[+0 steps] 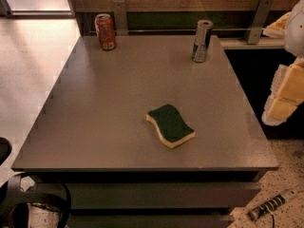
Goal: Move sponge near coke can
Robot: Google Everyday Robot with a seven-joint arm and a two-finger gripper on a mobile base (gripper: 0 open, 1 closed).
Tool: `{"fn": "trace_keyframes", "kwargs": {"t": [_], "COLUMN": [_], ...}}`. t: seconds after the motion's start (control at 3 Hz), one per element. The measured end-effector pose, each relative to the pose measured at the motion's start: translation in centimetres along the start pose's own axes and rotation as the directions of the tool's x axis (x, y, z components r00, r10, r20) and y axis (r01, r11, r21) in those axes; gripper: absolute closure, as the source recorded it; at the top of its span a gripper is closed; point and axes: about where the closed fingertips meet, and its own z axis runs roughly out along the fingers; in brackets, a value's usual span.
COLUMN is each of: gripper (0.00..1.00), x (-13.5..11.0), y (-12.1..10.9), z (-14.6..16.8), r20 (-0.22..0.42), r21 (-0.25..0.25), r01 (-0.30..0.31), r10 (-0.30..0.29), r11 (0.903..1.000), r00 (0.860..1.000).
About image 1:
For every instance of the green and yellow sponge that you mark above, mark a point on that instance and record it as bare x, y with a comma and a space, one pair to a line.
170, 126

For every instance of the metal rail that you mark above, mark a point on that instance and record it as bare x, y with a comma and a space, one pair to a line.
181, 31

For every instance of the grey drawer cabinet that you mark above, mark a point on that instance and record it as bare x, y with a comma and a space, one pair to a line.
154, 199

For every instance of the black object at left edge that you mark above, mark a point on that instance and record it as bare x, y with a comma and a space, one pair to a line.
5, 149

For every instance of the metal wall bracket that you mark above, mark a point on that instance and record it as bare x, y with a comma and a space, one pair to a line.
120, 17
253, 33

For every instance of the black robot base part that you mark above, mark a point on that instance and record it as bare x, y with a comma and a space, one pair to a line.
43, 205

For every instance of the silver energy drink can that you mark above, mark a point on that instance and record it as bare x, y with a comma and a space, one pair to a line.
202, 41

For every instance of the red coke can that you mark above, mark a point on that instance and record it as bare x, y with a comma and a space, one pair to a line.
105, 31

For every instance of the right metal wall bracket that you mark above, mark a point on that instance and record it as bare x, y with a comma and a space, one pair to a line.
253, 33

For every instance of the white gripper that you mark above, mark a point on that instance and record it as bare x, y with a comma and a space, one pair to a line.
294, 32

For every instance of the left metal wall bracket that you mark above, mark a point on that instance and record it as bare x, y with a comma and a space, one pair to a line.
120, 17

